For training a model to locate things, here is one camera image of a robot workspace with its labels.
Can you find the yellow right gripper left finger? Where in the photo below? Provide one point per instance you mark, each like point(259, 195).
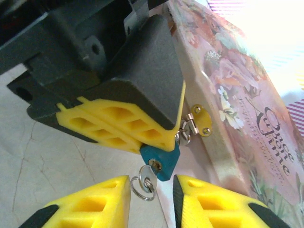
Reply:
point(90, 206)

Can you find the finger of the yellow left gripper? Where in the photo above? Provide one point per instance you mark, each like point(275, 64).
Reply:
point(147, 83)
point(95, 128)

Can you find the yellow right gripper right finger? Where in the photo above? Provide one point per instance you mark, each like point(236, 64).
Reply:
point(213, 209)

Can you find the teal padlock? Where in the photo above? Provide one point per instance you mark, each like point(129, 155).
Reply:
point(167, 162)

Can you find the silver key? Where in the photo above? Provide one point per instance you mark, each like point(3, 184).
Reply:
point(148, 174)

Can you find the brass box hasp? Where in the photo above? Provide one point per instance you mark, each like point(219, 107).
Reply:
point(203, 118)

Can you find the pink decorated storage box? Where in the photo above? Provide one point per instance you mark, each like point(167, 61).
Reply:
point(237, 95)

